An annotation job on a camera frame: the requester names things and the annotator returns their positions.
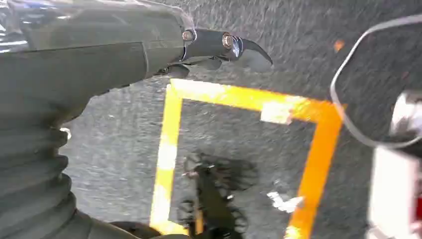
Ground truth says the grey cable loop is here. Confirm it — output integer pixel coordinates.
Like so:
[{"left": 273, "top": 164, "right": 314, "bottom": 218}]
[{"left": 329, "top": 14, "right": 422, "bottom": 150}]

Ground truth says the shiny metal part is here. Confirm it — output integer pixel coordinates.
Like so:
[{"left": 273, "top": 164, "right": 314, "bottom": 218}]
[{"left": 390, "top": 90, "right": 422, "bottom": 139}]

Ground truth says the white floor mark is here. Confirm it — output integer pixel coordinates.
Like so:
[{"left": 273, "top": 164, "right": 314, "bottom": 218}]
[{"left": 266, "top": 190, "right": 305, "bottom": 214}]

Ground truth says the white box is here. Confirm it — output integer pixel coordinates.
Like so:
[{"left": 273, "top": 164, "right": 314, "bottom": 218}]
[{"left": 365, "top": 146, "right": 422, "bottom": 239}]

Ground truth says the ribbed grey left arm sleeve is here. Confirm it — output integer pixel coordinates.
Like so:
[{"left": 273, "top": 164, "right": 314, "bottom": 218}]
[{"left": 0, "top": 120, "right": 142, "bottom": 239}]

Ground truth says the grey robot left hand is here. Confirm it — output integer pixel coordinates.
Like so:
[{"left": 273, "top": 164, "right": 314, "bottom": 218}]
[{"left": 0, "top": 0, "right": 274, "bottom": 132}]

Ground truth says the yellow tape square outline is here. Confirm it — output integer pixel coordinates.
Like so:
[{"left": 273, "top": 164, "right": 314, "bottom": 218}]
[{"left": 149, "top": 78, "right": 345, "bottom": 239}]

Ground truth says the black metal part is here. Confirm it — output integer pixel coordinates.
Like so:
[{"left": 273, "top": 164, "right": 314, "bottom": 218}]
[{"left": 176, "top": 151, "right": 260, "bottom": 239}]

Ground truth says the white tape piece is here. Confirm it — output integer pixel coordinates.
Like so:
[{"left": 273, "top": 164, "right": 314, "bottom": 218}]
[{"left": 260, "top": 101, "right": 294, "bottom": 125}]

